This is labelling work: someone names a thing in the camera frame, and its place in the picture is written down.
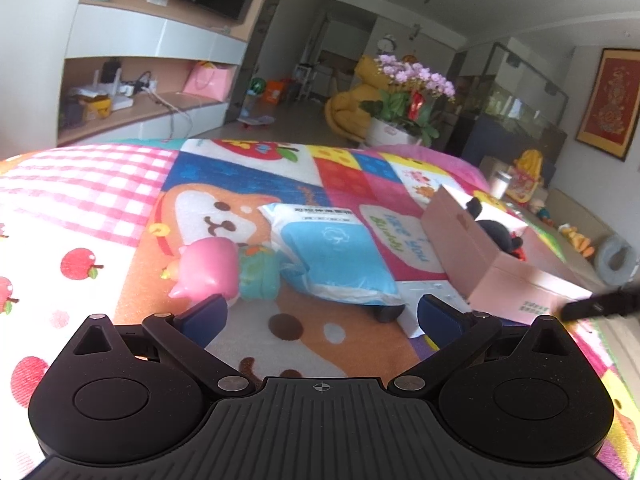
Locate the pink and teal toy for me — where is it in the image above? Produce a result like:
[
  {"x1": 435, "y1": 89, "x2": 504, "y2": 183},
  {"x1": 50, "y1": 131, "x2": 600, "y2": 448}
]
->
[{"x1": 160, "y1": 237, "x2": 281, "y2": 304}]

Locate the black plush toy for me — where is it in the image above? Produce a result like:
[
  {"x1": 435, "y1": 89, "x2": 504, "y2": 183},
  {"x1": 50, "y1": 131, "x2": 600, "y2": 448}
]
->
[{"x1": 466, "y1": 197, "x2": 526, "y2": 261}]

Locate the white usb charger box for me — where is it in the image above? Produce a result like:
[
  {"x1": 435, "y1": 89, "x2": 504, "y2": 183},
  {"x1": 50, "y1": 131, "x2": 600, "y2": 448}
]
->
[{"x1": 397, "y1": 280, "x2": 471, "y2": 341}]

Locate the black cylinder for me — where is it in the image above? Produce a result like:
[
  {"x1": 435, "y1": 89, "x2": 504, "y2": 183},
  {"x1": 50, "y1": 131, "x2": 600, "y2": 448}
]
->
[{"x1": 370, "y1": 304, "x2": 405, "y2": 324}]

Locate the pink cardboard box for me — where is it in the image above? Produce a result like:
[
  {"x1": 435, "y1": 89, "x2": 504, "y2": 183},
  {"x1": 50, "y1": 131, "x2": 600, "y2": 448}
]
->
[{"x1": 421, "y1": 185, "x2": 594, "y2": 324}]

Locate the colourful cartoon play mat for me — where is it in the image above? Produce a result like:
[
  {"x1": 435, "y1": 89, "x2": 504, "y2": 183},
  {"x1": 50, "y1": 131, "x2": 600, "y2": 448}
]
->
[{"x1": 1, "y1": 139, "x2": 639, "y2": 479}]

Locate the blue tissue pack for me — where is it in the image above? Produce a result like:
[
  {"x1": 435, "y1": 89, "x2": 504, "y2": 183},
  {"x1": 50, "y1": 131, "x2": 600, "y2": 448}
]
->
[{"x1": 259, "y1": 203, "x2": 402, "y2": 307}]

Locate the white cup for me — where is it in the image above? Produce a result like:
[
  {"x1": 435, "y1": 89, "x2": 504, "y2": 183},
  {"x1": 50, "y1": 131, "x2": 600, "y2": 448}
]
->
[{"x1": 490, "y1": 171, "x2": 512, "y2": 200}]

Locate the yellow red toy bag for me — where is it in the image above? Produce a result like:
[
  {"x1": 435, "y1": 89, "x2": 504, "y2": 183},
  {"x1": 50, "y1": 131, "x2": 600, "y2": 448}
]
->
[{"x1": 506, "y1": 150, "x2": 544, "y2": 204}]

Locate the red framed picture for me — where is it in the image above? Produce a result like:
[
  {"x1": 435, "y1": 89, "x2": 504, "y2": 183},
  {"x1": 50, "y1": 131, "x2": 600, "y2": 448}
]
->
[{"x1": 576, "y1": 49, "x2": 640, "y2": 162}]

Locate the glass fish tank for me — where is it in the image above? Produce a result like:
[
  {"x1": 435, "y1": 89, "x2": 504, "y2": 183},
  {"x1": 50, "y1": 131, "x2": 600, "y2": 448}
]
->
[{"x1": 457, "y1": 38, "x2": 568, "y2": 136}]

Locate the purple orchid flower pot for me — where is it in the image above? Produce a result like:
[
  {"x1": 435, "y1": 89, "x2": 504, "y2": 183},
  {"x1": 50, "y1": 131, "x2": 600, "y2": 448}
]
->
[{"x1": 359, "y1": 54, "x2": 456, "y2": 148}]

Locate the yellow plush bear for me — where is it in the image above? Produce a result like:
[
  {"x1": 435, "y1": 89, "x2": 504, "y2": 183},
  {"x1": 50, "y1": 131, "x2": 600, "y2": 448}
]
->
[{"x1": 324, "y1": 55, "x2": 388, "y2": 143}]

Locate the pink gift bag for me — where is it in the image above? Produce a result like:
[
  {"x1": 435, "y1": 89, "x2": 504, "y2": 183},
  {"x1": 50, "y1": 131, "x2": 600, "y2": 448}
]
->
[{"x1": 182, "y1": 62, "x2": 235, "y2": 102}]

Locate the orange box on floor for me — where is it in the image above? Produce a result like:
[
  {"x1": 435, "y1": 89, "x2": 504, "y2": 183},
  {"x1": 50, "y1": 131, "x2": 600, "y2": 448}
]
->
[{"x1": 262, "y1": 80, "x2": 288, "y2": 105}]

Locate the white tv cabinet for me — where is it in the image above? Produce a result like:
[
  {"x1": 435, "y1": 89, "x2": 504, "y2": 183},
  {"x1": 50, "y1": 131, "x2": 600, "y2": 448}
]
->
[{"x1": 58, "y1": 0, "x2": 266, "y2": 146}]

